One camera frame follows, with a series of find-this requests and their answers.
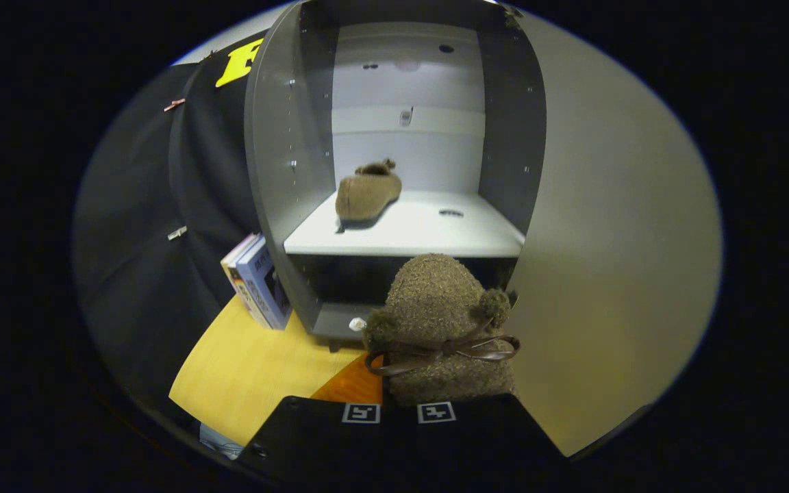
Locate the beige shoe cabinet door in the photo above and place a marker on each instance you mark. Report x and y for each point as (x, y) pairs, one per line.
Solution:
(627, 239)

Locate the red clothespin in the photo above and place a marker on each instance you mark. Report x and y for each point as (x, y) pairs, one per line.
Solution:
(174, 105)

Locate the black backdrop cloth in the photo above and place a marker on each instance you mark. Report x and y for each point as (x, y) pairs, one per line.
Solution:
(141, 205)

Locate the grey shoe cabinet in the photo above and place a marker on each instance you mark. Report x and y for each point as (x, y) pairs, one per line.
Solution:
(285, 137)

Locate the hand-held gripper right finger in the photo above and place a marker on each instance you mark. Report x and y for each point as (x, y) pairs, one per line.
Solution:
(477, 438)

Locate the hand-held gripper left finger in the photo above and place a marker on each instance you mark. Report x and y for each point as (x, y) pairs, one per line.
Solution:
(326, 438)

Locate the white clothespin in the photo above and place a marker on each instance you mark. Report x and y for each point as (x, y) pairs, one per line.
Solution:
(177, 233)

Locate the blue book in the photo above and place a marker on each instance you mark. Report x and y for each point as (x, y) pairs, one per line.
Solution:
(264, 287)

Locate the brown fuzzy shoe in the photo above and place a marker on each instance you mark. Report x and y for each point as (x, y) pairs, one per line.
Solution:
(435, 301)
(367, 195)

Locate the white cabinet shelf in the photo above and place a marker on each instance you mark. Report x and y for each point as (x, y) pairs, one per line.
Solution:
(435, 233)

